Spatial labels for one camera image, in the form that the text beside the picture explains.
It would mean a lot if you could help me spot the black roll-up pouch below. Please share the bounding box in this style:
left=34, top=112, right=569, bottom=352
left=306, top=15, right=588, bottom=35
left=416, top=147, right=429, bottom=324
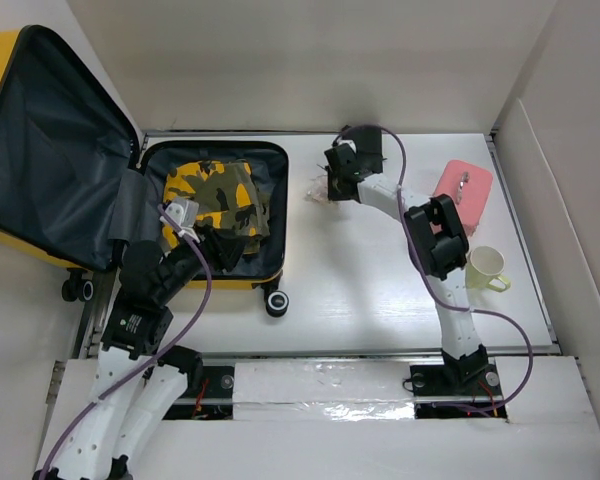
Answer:
left=342, top=125, right=384, bottom=174

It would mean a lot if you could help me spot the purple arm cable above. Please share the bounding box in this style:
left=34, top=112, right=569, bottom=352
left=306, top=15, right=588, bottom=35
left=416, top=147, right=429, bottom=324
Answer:
left=332, top=123, right=534, bottom=419
left=32, top=199, right=214, bottom=480

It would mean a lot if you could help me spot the clear packet with red print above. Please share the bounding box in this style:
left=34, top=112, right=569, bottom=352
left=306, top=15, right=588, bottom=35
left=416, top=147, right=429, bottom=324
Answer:
left=305, top=174, right=333, bottom=205

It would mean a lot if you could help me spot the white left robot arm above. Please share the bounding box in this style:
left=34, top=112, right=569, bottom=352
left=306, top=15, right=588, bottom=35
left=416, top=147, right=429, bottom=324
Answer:
left=34, top=226, right=245, bottom=479

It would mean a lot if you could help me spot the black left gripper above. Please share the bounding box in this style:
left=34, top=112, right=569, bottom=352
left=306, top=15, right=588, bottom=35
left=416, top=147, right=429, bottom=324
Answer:
left=154, top=222, right=248, bottom=304

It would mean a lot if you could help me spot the pink vanity case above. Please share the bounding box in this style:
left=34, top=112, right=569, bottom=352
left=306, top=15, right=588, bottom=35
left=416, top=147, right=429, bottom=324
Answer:
left=433, top=159, right=493, bottom=237

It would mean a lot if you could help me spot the pale yellow mug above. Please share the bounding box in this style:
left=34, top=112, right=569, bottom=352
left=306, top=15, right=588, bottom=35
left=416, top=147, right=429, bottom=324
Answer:
left=465, top=246, right=511, bottom=293

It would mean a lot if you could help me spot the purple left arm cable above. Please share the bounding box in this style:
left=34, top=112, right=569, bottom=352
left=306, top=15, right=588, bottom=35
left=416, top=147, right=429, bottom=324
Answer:
left=32, top=199, right=214, bottom=480

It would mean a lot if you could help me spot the camouflage garment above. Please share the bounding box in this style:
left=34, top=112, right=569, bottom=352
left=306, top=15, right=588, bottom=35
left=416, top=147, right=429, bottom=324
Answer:
left=163, top=159, right=271, bottom=255

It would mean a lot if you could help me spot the yellow hard-shell suitcase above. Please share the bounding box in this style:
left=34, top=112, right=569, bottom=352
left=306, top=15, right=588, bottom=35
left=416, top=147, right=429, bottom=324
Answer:
left=0, top=25, right=289, bottom=317

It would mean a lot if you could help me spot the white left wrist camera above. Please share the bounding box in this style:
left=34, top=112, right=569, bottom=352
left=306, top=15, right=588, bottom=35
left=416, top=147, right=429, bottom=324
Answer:
left=160, top=196, right=199, bottom=239

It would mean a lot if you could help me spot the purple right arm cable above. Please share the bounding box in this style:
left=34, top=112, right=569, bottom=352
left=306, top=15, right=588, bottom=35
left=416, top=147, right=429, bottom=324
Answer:
left=332, top=123, right=534, bottom=419

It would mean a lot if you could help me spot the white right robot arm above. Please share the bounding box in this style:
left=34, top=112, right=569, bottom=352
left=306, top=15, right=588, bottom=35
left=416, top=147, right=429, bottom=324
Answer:
left=325, top=140, right=489, bottom=396

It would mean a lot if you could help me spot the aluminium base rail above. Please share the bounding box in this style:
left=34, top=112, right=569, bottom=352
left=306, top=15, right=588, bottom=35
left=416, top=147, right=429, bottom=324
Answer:
left=139, top=347, right=561, bottom=409

